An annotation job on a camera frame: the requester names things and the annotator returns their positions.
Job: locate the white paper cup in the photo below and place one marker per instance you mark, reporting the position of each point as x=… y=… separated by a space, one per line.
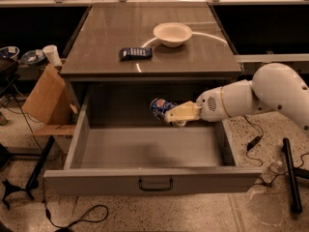
x=51 y=53

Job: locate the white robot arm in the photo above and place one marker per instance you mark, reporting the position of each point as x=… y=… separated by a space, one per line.
x=273 y=87

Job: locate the blue bowl near cup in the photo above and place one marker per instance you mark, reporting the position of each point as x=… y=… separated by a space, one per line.
x=33 y=57

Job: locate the grey cabinet with brown top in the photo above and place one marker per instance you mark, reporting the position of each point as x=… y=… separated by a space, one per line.
x=109 y=27

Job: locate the blue pepsi can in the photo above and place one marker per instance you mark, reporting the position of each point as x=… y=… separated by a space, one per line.
x=159 y=107

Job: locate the clear plastic water bottle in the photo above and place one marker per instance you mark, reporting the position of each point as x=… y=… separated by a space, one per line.
x=274 y=169

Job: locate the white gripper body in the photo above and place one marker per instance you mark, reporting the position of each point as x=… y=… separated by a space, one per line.
x=210 y=104

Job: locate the blue bowl far left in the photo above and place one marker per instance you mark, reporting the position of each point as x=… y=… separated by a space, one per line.
x=9 y=52

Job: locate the brown cardboard box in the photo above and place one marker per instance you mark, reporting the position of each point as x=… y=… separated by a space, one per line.
x=50 y=103

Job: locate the dark blue snack packet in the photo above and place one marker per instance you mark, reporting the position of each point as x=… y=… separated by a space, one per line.
x=135 y=53

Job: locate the black stand leg right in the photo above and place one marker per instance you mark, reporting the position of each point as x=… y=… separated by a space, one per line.
x=293 y=173

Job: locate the open grey top drawer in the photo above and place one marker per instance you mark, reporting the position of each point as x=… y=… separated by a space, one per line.
x=118 y=141

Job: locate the white paper bowl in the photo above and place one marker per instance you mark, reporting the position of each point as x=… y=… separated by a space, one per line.
x=172 y=34

